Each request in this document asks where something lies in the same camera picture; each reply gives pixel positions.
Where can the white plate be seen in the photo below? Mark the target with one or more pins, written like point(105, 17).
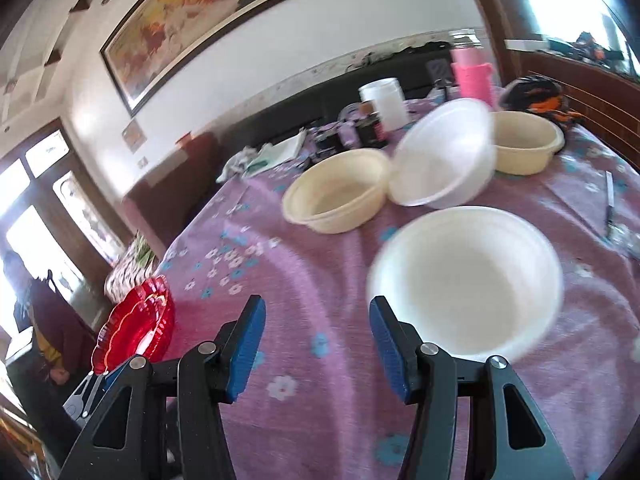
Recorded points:
point(440, 155)

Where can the white plastic jar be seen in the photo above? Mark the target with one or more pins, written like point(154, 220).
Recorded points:
point(387, 102)

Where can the wooden glass door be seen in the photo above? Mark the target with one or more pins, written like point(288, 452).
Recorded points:
point(45, 200)

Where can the wall switch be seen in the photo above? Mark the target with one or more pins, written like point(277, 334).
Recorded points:
point(142, 163)

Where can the wooden radiator cover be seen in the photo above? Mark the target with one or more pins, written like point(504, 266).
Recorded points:
point(600, 95)

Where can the pink plastic cup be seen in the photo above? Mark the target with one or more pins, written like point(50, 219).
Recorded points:
point(472, 80)

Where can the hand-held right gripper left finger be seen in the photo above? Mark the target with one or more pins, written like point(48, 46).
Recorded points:
point(245, 355)

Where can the small wall poster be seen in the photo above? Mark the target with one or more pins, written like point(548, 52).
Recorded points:
point(133, 136)

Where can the clear plastic wrapper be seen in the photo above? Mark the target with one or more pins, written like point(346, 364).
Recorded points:
point(625, 241)

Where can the brown armchair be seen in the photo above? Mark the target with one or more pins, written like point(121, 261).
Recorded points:
point(175, 195)

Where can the white foam bowl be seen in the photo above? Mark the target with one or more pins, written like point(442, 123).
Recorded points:
point(465, 285)

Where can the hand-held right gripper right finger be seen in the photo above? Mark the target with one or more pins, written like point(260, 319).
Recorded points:
point(390, 355)

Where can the windowsill clutter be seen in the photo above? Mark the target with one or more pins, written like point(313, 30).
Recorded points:
point(585, 47)

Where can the table knife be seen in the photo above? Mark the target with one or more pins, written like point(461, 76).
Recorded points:
point(609, 200)

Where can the framed autumn painting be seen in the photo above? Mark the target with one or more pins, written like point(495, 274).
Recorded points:
point(190, 15)

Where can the dark glass jar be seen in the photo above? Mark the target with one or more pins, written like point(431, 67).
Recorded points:
point(370, 130)

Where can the cream plastic bowl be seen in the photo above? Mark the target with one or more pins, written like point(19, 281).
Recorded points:
point(525, 155)
point(345, 210)

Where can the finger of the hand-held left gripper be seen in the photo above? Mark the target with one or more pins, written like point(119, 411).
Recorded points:
point(117, 374)

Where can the floral cloth bundle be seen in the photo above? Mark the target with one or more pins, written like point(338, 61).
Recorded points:
point(127, 270)

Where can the purple packet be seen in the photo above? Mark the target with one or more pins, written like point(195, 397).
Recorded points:
point(345, 135)

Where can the black sofa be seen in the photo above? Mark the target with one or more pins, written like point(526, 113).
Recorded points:
point(300, 110)

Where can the white papers and cloth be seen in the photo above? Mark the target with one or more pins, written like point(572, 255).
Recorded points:
point(285, 152)

